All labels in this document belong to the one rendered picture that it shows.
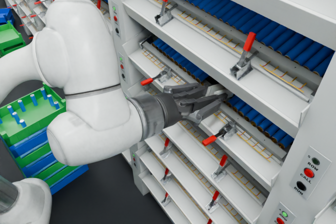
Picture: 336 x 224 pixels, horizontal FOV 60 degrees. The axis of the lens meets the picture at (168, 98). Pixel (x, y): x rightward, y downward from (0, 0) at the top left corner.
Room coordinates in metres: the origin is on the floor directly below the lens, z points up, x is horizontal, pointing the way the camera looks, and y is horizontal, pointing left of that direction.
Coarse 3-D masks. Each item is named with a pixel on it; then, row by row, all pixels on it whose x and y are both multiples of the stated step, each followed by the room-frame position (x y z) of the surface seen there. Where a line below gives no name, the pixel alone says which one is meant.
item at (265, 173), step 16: (144, 32) 0.85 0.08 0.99; (128, 48) 0.82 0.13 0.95; (144, 64) 0.76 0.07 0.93; (176, 80) 0.67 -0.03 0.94; (208, 128) 0.49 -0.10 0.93; (256, 128) 0.47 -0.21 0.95; (224, 144) 0.44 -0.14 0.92; (240, 144) 0.43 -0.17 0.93; (240, 160) 0.40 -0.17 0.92; (256, 160) 0.39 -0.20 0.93; (272, 160) 0.38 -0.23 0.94; (256, 176) 0.36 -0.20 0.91; (272, 176) 0.35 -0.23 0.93
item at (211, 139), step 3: (225, 129) 0.46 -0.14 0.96; (219, 132) 0.45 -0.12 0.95; (222, 132) 0.45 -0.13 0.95; (225, 132) 0.46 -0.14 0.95; (213, 135) 0.44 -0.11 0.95; (216, 135) 0.45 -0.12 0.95; (219, 135) 0.45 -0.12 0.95; (207, 138) 0.43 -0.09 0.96; (210, 138) 0.43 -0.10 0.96; (213, 138) 0.43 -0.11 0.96; (204, 141) 0.42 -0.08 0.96; (207, 141) 0.42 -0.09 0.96; (210, 141) 0.43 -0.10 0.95; (204, 144) 0.42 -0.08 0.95; (207, 144) 0.42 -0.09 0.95
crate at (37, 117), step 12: (24, 96) 1.04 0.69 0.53; (36, 96) 1.08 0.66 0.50; (0, 108) 0.96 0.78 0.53; (36, 108) 1.01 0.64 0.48; (48, 108) 1.01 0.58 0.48; (60, 108) 0.96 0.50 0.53; (12, 120) 0.93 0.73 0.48; (24, 120) 0.93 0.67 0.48; (36, 120) 0.93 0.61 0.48; (48, 120) 0.91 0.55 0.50; (0, 132) 0.79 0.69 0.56; (12, 132) 0.86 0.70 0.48; (24, 132) 0.83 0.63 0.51; (12, 144) 0.79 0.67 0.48
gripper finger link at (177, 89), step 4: (180, 84) 0.54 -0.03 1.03; (184, 84) 0.54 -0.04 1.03; (188, 84) 0.54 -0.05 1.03; (192, 84) 0.54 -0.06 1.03; (196, 84) 0.55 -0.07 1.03; (164, 88) 0.51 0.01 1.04; (168, 88) 0.51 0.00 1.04; (172, 88) 0.51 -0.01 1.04; (176, 88) 0.52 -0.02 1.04; (180, 88) 0.52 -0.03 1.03; (184, 88) 0.53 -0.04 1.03; (188, 88) 0.53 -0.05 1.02; (192, 88) 0.55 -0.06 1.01; (176, 92) 0.52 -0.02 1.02
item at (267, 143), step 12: (144, 48) 0.82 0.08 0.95; (168, 60) 0.72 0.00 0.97; (180, 72) 0.67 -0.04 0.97; (204, 96) 0.57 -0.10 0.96; (228, 108) 0.52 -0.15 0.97; (240, 120) 0.48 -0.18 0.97; (252, 132) 0.44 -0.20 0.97; (264, 144) 0.41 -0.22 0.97; (264, 156) 0.39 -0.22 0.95; (276, 156) 0.38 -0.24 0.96
